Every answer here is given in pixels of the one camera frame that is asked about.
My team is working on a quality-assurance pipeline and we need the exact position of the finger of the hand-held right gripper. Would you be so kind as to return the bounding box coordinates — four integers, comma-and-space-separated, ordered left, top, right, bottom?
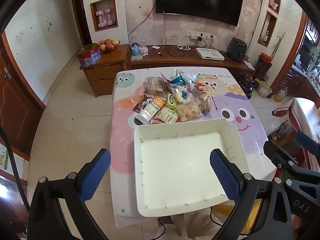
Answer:
296, 131, 320, 154
263, 140, 303, 178

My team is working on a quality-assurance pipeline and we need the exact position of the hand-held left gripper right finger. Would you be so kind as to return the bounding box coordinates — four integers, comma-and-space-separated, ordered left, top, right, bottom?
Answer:
209, 149, 294, 240

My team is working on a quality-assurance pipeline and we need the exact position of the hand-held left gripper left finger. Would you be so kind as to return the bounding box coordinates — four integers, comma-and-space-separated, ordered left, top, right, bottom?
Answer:
26, 148, 112, 240

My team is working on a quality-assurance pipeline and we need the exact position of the white plastic tray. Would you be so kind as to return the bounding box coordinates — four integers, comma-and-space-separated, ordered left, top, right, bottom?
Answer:
134, 117, 251, 217

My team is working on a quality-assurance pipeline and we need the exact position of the red edged nut bar packet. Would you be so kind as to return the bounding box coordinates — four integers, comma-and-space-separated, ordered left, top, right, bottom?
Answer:
195, 79, 214, 101
198, 102, 212, 115

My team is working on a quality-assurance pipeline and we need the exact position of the yellow puffed snack packet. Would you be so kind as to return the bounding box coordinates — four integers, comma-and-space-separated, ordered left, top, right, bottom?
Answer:
176, 102, 202, 122

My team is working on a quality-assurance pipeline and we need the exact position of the dark brown snack packet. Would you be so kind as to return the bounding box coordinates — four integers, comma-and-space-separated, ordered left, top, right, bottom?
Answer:
132, 94, 151, 115

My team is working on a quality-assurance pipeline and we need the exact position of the orange white snack packet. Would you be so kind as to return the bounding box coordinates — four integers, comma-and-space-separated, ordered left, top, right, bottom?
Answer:
138, 96, 167, 126

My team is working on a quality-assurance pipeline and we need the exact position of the beige label snack packet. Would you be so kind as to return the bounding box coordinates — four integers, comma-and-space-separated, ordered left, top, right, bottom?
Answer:
155, 107, 178, 125

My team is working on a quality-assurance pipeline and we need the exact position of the clear packet blue label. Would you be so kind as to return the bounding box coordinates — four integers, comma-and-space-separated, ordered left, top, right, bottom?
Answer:
175, 85, 192, 104

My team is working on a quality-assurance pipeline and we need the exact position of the green label snack packet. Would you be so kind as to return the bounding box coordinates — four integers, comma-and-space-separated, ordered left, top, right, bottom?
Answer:
166, 93, 178, 109

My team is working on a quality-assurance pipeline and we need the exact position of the clear packet of brown cakes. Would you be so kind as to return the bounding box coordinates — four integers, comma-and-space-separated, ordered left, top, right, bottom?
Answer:
143, 76, 166, 97

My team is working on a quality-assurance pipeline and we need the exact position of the dark red snack packet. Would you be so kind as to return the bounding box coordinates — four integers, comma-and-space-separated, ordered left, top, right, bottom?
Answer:
159, 72, 173, 87

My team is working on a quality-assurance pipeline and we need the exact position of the colourful printed carton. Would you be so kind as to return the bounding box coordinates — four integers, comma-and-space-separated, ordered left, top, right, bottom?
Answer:
269, 122, 300, 145

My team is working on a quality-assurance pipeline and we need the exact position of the white cloth covered furniture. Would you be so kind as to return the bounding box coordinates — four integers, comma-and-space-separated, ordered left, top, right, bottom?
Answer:
289, 97, 320, 167

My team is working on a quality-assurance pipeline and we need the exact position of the yellow stool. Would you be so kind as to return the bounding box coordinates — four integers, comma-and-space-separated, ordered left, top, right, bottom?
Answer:
215, 201, 260, 235

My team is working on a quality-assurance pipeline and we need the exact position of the red white bag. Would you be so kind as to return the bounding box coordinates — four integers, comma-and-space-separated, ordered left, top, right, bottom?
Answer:
272, 106, 290, 117

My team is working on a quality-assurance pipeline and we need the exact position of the yellow liquid bottle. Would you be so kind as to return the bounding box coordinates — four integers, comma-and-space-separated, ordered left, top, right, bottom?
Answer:
274, 86, 288, 103

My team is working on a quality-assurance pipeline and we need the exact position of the person's cream clothing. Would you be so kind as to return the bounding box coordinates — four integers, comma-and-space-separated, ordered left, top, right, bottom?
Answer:
154, 209, 227, 240

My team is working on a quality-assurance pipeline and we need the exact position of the white bucket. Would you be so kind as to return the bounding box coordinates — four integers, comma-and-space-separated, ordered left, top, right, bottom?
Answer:
255, 79, 273, 98

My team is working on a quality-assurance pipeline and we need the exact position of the dark ceramic jar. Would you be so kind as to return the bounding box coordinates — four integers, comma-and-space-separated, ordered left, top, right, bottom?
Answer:
240, 74, 255, 99

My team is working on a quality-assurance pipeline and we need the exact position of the table with cartoon tablecloth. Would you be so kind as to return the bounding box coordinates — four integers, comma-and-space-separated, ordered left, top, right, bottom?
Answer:
109, 67, 277, 228

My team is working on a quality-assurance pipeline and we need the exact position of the dark basket red lid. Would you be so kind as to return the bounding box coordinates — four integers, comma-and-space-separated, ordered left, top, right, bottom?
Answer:
255, 52, 273, 80

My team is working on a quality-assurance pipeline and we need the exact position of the wooden drawer cabinet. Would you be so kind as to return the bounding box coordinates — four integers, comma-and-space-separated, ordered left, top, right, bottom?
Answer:
80, 44, 129, 97

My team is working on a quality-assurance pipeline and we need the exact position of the white pole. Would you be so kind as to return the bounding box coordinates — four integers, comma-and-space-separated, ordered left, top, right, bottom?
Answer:
271, 32, 286, 55

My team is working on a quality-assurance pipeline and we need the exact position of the brown wooden door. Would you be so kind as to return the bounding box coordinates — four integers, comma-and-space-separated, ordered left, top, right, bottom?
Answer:
0, 30, 47, 160

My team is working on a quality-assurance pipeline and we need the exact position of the dark green air fryer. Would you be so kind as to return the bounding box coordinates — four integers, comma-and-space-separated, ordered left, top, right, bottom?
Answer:
228, 37, 248, 62

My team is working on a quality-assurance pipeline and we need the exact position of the round red green tin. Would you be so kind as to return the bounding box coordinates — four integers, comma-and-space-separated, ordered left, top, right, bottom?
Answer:
76, 43, 101, 67

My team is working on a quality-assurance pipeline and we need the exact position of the white set-top box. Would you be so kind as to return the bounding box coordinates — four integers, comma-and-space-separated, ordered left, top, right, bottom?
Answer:
195, 47, 225, 62

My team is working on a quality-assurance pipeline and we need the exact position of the dark fruit bowl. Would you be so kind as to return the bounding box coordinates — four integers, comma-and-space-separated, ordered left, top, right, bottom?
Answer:
99, 45, 119, 54

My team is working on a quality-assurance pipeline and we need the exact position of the wooden television stand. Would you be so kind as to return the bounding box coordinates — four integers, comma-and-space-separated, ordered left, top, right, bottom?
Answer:
126, 44, 256, 79

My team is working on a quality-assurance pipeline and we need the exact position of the blue snow globe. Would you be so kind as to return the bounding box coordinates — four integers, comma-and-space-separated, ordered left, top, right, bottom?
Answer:
129, 42, 141, 56

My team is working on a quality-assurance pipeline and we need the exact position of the pile of mixed fruit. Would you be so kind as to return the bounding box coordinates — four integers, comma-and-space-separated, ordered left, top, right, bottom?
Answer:
97, 39, 121, 50

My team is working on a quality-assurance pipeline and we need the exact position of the pink dumbbell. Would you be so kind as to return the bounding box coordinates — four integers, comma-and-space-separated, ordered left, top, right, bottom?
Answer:
104, 8, 113, 27
96, 10, 105, 28

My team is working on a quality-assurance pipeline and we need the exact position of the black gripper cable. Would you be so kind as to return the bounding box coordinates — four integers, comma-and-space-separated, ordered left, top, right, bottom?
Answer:
0, 126, 29, 208

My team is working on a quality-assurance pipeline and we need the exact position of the wooden doorway frame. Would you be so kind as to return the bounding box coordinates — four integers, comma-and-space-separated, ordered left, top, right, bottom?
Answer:
271, 10, 308, 94

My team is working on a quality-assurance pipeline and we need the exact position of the colourful wall chart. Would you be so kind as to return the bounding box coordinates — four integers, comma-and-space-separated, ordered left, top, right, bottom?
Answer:
0, 146, 9, 170

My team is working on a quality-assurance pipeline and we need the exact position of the black cable loop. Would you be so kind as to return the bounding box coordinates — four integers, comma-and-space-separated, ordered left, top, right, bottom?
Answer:
165, 44, 198, 57

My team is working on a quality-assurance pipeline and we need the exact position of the white wall socket strip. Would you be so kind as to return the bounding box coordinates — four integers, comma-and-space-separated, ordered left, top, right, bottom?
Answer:
186, 30, 214, 40

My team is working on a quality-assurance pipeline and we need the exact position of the black television cable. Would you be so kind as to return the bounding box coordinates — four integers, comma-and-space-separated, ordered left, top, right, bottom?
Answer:
127, 2, 157, 46

